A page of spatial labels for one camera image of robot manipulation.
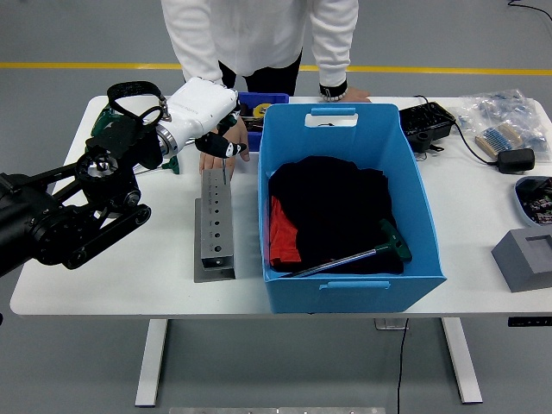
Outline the grey tray of parts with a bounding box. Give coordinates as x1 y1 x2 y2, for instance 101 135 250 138
513 175 552 229

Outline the black cloth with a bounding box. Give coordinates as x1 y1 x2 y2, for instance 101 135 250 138
267 155 405 275

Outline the black adapter cord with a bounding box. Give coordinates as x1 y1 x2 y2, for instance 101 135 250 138
412 95 501 166

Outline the black charger box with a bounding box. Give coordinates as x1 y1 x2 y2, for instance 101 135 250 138
398 102 458 154

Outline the small green T-handle wrench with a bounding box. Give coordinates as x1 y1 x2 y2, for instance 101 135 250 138
216 114 237 183

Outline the metal table bracket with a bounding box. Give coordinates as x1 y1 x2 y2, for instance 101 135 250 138
373 317 409 331

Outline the clear bag of resistors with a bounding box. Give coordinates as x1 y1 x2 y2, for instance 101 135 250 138
455 88 552 159

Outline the person's right hand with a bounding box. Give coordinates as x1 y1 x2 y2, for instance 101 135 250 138
198 129 252 182

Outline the black table control panel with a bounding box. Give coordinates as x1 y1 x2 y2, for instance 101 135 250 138
507 317 552 329

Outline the person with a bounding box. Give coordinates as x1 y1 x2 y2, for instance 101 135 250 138
161 0 373 182

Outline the grey block holder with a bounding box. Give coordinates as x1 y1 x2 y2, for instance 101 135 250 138
491 228 552 294

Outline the taped resistor strip bundle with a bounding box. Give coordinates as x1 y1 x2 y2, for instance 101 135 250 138
474 122 525 157

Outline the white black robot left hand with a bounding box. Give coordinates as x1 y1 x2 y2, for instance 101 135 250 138
161 77 248 159

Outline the grey metal tool stand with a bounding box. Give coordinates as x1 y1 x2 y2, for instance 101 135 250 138
193 169 237 284

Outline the large green T-handle wrench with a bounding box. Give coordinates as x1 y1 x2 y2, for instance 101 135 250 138
285 217 413 278

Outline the black power adapter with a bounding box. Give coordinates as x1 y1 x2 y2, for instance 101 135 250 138
496 148 536 175

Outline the red cloth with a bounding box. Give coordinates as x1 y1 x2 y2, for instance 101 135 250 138
269 196 303 267

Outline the yellow floor tape line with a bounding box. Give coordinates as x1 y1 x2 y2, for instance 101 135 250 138
0 62 552 77

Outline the white table leg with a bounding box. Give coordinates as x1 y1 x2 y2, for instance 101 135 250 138
135 319 169 408
440 317 484 405

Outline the person's left hand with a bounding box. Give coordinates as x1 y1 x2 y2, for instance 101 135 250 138
344 86 373 104

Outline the dark blue plastic bin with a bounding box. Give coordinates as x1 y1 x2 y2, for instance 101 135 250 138
237 91 290 153

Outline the thin black floor cable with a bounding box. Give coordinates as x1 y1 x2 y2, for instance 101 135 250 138
506 0 552 22

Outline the light blue plastic box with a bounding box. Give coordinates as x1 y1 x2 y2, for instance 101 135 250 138
257 103 448 314

